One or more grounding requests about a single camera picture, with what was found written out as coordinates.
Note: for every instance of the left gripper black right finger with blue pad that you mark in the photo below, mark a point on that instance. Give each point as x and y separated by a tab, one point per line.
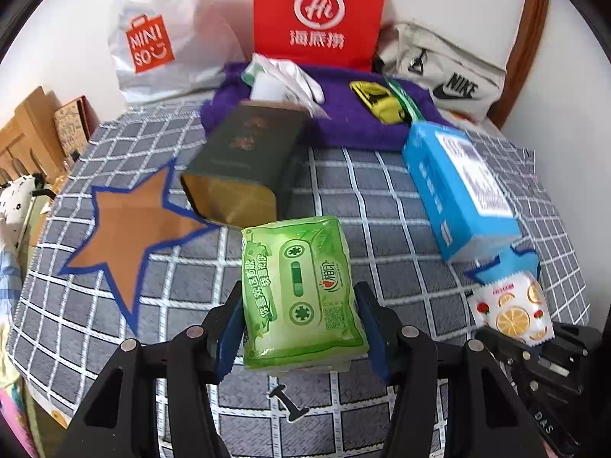
381	326

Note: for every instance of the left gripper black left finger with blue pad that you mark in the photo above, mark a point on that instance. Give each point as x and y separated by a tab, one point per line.
224	326

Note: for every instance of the green tissue pack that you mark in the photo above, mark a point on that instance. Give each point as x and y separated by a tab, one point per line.
298	299

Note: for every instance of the white fruit print packet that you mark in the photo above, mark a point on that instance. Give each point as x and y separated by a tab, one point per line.
514	306

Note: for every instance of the green snack stick packet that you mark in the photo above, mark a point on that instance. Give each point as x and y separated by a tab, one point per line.
409	106

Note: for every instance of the yellow black pouch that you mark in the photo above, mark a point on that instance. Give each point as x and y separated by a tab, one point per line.
379	101

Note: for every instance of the white mesh bag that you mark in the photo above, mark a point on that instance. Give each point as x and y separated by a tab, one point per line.
286	91

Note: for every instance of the brown star blue border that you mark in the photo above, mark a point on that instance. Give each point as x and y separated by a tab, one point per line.
130	224

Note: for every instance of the blue star marker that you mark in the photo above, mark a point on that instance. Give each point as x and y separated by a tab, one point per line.
506	263

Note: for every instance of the blue cardboard box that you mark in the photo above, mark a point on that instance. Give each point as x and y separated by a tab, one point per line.
469	215

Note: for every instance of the dark green gold tin box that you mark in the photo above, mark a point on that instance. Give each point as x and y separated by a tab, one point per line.
243	175

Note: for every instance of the purple fluffy towel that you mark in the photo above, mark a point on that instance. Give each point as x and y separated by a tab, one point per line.
348	124

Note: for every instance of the grey Nike bag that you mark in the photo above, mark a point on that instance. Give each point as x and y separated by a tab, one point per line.
457	80

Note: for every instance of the wooden headboard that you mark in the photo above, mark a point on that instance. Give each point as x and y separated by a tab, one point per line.
29	141

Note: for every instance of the white Miniso plastic bag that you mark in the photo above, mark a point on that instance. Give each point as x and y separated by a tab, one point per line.
168	48

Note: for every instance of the red paper shopping bag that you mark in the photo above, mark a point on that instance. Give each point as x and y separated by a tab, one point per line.
339	33

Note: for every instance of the brown wooden door frame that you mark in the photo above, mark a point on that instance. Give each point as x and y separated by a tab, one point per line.
531	27

